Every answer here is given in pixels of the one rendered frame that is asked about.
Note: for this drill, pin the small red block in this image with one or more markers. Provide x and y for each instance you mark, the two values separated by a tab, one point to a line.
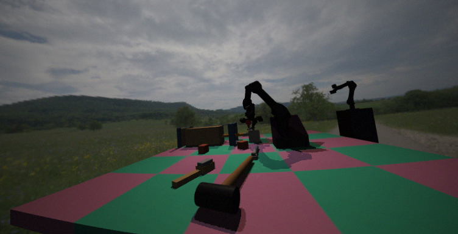
203	148
242	144

